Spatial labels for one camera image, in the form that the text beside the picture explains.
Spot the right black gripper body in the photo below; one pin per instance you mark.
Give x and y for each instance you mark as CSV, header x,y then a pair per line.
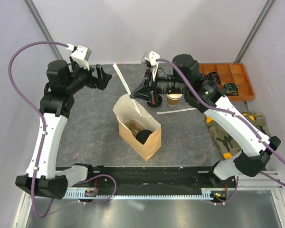
x,y
153,84

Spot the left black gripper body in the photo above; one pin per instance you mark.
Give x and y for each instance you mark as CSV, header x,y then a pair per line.
x,y
92,80

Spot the stack of black lids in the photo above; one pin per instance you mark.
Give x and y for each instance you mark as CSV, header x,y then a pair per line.
x,y
154,103

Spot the straw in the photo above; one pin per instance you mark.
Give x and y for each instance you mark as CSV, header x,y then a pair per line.
x,y
176,111
116,68

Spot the stack of paper cups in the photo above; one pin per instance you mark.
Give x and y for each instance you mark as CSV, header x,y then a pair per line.
x,y
173,99

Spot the brown paper bag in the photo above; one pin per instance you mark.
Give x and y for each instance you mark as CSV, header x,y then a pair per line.
x,y
124,111

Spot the cardboard cup carrier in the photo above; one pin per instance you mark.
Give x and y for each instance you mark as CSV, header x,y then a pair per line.
x,y
134,127

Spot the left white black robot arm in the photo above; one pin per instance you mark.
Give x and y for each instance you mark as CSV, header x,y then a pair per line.
x,y
42,177

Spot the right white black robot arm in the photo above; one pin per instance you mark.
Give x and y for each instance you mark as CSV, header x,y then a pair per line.
x,y
182,76

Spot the rolled brown sock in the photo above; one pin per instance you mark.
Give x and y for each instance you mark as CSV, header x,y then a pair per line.
x,y
214,77

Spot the rolled blue yellow sock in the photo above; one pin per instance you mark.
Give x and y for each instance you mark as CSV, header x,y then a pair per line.
x,y
230,89

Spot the orange compartment tray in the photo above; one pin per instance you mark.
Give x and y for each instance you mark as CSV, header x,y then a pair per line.
x,y
231,73

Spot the camouflage cloth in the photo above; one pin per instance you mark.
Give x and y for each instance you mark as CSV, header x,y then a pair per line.
x,y
227,145

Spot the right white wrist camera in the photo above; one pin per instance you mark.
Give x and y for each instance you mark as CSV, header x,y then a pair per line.
x,y
150,60

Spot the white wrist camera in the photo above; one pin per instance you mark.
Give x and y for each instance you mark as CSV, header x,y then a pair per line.
x,y
150,60
80,55

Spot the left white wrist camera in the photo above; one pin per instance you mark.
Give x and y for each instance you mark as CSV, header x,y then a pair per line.
x,y
80,55

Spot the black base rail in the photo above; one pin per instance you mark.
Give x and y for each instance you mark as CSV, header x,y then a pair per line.
x,y
189,180

